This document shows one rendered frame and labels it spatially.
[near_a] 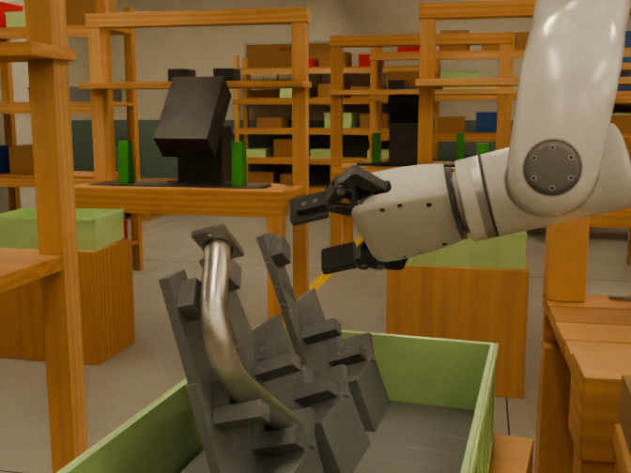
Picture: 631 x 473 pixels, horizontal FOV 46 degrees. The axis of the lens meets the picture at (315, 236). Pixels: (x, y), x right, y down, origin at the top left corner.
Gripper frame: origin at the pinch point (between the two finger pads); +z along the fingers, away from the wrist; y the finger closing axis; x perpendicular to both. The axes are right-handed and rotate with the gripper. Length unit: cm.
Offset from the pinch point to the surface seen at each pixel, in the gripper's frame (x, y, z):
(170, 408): 5.7, -21.3, 28.6
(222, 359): 11.5, -2.1, 11.2
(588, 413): -4, -66, -24
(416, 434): 3.2, -47.9, 1.5
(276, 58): -882, -628, 288
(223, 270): 2.3, 0.6, 10.3
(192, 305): 6.4, 1.3, 13.3
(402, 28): -879, -640, 90
